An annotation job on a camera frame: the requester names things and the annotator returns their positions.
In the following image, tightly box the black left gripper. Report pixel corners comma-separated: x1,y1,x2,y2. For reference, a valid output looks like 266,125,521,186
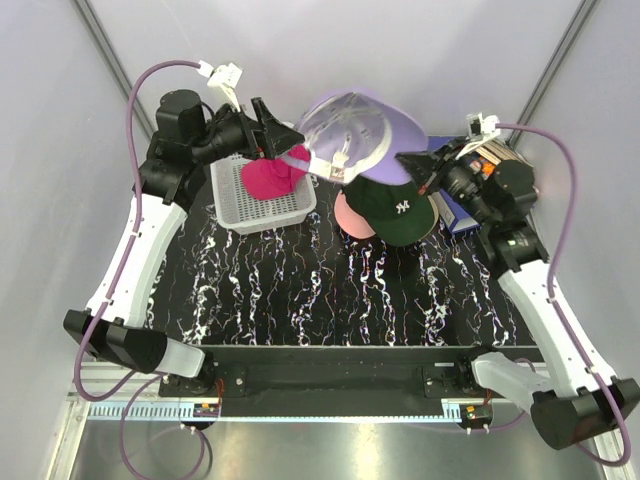
191,96,304,166

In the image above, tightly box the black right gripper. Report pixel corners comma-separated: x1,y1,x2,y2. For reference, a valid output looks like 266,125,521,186
397,136,498,228

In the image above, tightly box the dark green cap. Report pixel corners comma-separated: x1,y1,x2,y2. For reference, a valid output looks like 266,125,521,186
342,176,430,247

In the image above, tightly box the lavender baseball cap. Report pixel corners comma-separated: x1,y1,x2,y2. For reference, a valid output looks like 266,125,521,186
285,91,429,186

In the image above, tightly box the light pink baseball cap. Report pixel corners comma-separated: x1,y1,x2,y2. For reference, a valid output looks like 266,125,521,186
334,192,375,240

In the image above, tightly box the beige baseball cap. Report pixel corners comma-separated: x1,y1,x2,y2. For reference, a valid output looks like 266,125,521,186
427,196,440,233

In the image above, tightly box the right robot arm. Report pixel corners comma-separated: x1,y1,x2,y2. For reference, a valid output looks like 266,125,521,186
396,138,639,450

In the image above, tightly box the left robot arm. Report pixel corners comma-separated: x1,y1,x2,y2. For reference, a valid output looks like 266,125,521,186
63,90,304,396

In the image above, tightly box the orange paperback book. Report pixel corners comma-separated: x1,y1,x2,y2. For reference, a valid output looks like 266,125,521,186
469,156,497,179

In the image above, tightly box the tan paperback book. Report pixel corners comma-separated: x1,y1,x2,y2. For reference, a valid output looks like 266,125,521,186
475,138,529,165

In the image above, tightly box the white plastic basket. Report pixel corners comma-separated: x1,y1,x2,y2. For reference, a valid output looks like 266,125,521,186
210,155,317,235

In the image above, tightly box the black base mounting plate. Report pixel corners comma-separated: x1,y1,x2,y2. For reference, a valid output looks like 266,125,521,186
160,346,489,421

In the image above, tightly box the blue ring binder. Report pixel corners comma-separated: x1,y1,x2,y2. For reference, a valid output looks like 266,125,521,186
429,136,479,235

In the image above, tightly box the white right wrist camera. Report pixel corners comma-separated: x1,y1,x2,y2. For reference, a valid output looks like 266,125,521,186
456,113,501,159

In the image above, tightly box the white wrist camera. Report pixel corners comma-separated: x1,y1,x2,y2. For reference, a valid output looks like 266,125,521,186
197,60,243,111
456,113,501,159

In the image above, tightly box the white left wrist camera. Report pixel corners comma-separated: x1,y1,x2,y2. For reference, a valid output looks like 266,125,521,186
197,60,243,111

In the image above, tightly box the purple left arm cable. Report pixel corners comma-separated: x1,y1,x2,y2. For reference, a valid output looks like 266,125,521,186
73,59,211,401

